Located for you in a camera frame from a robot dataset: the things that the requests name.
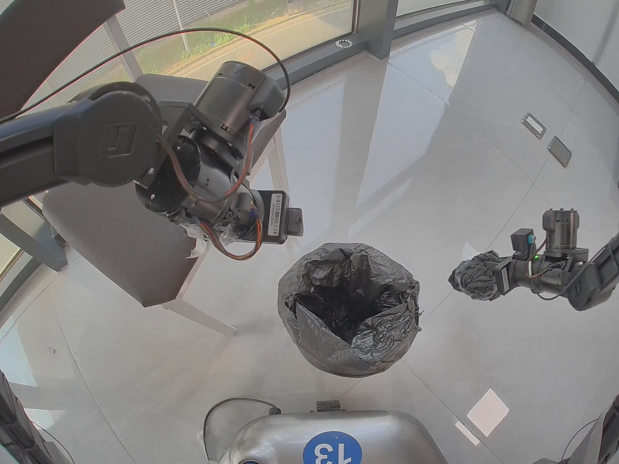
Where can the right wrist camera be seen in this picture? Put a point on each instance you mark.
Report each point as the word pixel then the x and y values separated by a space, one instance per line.
pixel 523 243

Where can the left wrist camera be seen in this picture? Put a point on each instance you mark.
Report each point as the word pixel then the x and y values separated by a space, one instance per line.
pixel 274 215

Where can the grey chair with white legs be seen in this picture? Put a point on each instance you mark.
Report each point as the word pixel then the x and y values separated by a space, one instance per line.
pixel 121 249

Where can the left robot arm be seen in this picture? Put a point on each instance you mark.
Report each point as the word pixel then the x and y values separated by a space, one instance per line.
pixel 106 138

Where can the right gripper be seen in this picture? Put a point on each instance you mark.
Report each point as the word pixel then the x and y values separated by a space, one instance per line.
pixel 518 273

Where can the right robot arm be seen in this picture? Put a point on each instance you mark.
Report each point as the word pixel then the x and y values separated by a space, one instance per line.
pixel 587 283

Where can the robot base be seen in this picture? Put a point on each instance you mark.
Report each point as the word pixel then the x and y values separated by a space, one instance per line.
pixel 338 438

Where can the black plastic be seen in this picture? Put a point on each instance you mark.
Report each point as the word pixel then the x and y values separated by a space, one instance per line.
pixel 474 278

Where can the black plastic bag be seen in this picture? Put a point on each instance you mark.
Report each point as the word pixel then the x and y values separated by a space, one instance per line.
pixel 338 351

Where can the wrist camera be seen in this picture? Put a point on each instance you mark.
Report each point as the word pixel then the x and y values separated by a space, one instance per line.
pixel 523 243
pixel 274 215

